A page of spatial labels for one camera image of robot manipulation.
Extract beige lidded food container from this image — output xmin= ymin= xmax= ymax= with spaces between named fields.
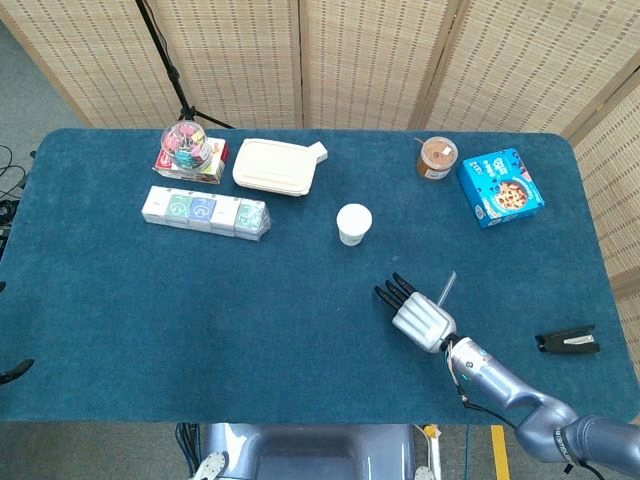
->
xmin=231 ymin=137 xmax=320 ymax=200

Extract wrapped pack of tissue packets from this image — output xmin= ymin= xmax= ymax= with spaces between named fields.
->
xmin=140 ymin=185 xmax=273 ymax=243

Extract blue-grey robot torso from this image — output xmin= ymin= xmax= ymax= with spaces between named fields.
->
xmin=187 ymin=422 xmax=436 ymax=480

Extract white paper cup with lid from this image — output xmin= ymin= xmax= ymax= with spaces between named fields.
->
xmin=335 ymin=202 xmax=374 ymax=248

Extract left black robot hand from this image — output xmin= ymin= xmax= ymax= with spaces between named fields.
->
xmin=0 ymin=358 xmax=36 ymax=386

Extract blue cookie box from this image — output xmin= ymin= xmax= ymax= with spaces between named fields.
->
xmin=458 ymin=146 xmax=546 ymax=230

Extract black tripod stand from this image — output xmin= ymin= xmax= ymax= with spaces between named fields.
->
xmin=133 ymin=0 xmax=236 ymax=131

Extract clear plastic straw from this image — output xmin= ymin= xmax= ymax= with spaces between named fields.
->
xmin=435 ymin=270 xmax=458 ymax=307

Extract clear jar of rubber bands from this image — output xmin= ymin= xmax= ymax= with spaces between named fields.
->
xmin=416 ymin=135 xmax=459 ymax=180

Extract blue fabric table cover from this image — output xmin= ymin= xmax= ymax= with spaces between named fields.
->
xmin=0 ymin=127 xmax=629 ymax=427

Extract clear jar of binder clips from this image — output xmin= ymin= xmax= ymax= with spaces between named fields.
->
xmin=159 ymin=120 xmax=213 ymax=171

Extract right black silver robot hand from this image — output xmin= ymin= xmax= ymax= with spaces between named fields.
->
xmin=373 ymin=272 xmax=458 ymax=355

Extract red and white carton box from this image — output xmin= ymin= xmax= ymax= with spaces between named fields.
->
xmin=152 ymin=136 xmax=230 ymax=185

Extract black stapler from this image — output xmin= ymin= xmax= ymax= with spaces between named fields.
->
xmin=534 ymin=324 xmax=601 ymax=358

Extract black floor cables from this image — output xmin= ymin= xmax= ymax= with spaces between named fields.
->
xmin=0 ymin=143 xmax=32 ymax=261

